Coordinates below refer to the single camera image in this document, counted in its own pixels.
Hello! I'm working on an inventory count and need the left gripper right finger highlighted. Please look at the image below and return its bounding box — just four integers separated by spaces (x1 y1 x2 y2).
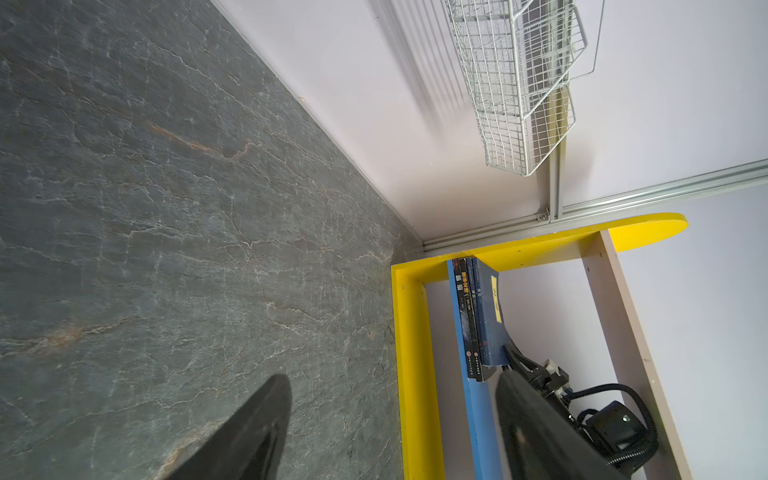
495 370 624 479

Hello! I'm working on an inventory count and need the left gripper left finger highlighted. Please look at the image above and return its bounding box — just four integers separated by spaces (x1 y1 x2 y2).
169 374 292 479

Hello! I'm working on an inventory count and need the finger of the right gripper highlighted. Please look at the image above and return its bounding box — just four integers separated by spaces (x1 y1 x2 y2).
504 343 549 384

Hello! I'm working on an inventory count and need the black book orange title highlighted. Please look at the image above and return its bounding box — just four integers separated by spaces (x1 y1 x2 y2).
452 258 485 383

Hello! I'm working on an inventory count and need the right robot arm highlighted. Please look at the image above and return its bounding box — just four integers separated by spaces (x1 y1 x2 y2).
495 344 659 479

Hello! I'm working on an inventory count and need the yellow pink blue shelf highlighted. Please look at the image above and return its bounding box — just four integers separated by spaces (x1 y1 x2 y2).
391 213 692 479

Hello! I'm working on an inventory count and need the white wire wall rack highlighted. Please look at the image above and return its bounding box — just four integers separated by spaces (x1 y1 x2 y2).
446 0 588 177

